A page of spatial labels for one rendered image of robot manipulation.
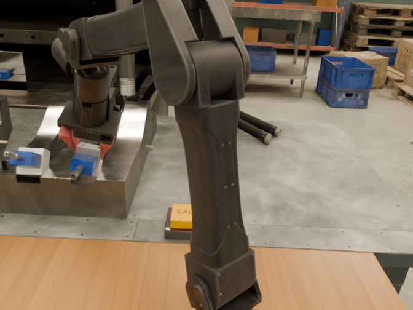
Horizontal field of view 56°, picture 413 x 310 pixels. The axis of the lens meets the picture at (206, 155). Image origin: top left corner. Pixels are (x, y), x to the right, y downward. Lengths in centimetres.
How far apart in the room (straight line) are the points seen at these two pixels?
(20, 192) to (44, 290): 24
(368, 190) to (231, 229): 62
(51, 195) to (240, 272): 47
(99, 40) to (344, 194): 68
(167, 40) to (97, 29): 19
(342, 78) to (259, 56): 91
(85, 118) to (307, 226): 49
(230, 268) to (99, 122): 37
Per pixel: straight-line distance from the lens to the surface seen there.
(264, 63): 451
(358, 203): 98
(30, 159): 81
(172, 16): 42
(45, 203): 87
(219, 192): 45
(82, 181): 86
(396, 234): 91
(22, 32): 165
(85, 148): 80
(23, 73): 168
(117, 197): 81
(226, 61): 43
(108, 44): 57
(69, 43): 63
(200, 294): 50
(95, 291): 69
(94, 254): 76
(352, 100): 443
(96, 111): 70
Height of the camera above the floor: 128
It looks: 26 degrees down
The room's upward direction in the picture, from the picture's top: 3 degrees clockwise
